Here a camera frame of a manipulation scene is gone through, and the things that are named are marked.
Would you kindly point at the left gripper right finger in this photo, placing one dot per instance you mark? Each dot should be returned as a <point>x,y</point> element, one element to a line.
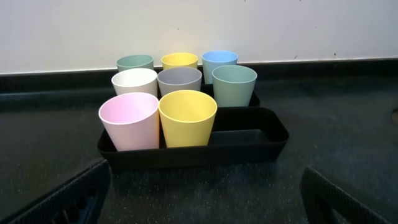
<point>329,202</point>

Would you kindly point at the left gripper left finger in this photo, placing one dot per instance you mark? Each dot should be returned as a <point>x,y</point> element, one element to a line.
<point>71,196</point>

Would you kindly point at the pink cup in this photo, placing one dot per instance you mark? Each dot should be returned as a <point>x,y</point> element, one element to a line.
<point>132,123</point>

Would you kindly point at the white cup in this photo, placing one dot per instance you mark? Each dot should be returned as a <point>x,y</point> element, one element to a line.
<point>135,81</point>

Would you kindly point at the yellow cup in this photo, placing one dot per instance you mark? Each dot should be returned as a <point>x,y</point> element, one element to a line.
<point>179,60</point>
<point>187,119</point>

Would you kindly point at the green cup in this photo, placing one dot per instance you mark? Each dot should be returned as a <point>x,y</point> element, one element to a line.
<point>233,87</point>
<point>135,62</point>

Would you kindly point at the grey cup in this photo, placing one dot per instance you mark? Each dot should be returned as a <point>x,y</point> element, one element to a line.
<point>179,80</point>

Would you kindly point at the blue cup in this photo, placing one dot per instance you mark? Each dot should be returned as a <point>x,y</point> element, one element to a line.
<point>217,60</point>

